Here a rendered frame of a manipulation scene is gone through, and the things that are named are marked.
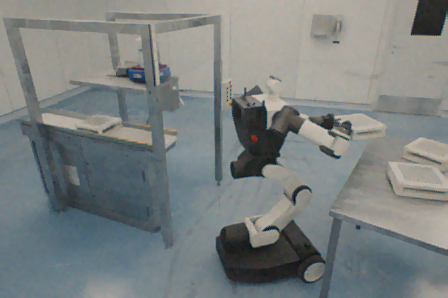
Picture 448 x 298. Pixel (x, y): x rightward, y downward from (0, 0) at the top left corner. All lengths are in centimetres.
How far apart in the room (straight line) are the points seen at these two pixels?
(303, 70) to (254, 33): 103
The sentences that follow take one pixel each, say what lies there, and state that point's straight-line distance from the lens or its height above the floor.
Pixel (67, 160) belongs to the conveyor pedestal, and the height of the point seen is 51.
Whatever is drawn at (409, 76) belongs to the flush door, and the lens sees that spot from 588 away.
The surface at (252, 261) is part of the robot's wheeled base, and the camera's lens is 225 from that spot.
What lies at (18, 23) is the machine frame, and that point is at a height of 158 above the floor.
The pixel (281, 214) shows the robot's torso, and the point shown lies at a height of 42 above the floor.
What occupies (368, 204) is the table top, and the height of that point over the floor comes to 83.
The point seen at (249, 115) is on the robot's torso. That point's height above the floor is 118.
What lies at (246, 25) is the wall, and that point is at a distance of 574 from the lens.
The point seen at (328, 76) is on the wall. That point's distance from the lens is 574.
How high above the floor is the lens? 176
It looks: 25 degrees down
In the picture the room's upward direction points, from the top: straight up
